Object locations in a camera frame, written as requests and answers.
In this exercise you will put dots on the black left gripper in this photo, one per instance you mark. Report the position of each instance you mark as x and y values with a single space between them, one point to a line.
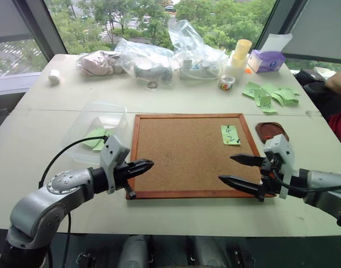
125 173

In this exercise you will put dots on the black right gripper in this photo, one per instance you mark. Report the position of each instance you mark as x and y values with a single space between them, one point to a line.
270 184

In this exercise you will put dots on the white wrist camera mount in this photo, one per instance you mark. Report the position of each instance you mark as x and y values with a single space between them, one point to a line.
282 150
111 153

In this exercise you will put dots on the pile of green paper notes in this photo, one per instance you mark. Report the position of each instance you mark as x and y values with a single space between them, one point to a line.
282 95

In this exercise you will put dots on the grey rounded shape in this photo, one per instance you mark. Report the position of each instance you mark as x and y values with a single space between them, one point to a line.
134 251

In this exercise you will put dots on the bystander red garment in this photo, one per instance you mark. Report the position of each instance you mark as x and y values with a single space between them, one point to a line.
340 123

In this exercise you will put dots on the stack of yellow white cups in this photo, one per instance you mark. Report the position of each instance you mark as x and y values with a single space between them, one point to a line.
238 58

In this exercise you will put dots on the plastic bag with pink items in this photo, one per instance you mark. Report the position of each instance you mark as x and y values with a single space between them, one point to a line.
96 63

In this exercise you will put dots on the bystander bare forearm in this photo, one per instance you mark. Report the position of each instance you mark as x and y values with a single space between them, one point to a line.
339 82

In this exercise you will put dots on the green paper note with writing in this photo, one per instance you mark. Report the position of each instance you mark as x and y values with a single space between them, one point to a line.
231 134

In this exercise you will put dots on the brown wooden dish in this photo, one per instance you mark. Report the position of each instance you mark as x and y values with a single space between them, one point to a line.
270 129

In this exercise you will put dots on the clear plastic container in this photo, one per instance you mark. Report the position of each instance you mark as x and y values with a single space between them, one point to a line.
86 123

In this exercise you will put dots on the plastic bag with grey items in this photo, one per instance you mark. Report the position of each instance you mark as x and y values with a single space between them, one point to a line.
148 67

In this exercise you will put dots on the white tape roll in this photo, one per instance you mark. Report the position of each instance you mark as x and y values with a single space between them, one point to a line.
54 76

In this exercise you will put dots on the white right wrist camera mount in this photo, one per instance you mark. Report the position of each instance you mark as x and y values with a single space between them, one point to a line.
282 150

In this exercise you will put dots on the small jar of coloured pins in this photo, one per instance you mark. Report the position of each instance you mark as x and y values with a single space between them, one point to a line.
226 83

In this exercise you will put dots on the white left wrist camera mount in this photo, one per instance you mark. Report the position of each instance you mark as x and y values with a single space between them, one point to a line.
111 153

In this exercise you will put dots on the wood framed cork board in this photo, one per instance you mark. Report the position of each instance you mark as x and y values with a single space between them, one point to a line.
187 153

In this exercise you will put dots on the dark window frame post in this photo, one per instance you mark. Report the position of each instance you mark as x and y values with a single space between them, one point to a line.
39 25
273 22

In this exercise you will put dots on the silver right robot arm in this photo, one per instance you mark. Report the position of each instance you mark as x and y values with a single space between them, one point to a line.
323 184

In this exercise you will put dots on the purple tissue box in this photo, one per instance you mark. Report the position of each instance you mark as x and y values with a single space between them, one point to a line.
266 62

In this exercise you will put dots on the grey roller blind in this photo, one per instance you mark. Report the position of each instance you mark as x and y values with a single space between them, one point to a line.
321 28
8 19

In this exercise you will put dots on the plastic bag with power strip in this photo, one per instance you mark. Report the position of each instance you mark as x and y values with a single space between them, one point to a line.
196 60

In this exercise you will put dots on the black bag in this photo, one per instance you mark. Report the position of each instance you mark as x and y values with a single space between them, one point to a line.
312 83

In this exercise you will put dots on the small orange object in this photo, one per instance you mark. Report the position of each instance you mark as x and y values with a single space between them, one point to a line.
247 71

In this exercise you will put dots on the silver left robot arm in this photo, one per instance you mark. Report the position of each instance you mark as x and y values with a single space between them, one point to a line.
47 195

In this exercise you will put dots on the green paper notes heap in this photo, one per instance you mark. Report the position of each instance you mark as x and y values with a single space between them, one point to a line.
95 138

